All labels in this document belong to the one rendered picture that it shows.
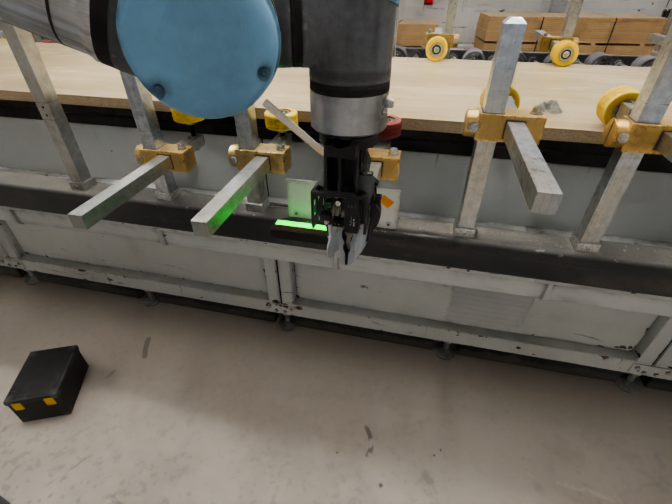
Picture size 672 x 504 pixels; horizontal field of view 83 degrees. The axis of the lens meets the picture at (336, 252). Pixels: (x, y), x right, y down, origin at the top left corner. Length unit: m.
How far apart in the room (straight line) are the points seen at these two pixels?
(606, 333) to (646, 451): 0.36
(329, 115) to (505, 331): 1.17
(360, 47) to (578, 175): 0.80
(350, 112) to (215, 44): 0.20
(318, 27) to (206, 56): 0.16
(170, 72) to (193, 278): 1.39
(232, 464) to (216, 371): 0.35
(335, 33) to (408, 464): 1.16
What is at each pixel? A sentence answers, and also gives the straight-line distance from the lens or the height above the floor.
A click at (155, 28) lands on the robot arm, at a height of 1.15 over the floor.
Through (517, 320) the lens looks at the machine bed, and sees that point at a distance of 1.42.
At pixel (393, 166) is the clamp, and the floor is 0.85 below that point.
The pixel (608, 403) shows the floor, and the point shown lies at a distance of 1.66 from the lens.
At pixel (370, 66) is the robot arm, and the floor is 1.10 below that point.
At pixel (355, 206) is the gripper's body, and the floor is 0.95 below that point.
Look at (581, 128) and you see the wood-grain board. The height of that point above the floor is 0.90.
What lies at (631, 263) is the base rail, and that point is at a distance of 0.98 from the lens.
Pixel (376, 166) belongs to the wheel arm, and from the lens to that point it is 0.79.
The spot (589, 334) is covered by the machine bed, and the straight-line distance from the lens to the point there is 1.52.
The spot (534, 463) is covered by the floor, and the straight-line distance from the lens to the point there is 1.42.
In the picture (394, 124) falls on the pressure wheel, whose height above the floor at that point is 0.91.
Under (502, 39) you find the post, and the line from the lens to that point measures 0.76.
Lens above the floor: 1.18
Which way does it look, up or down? 37 degrees down
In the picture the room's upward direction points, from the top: straight up
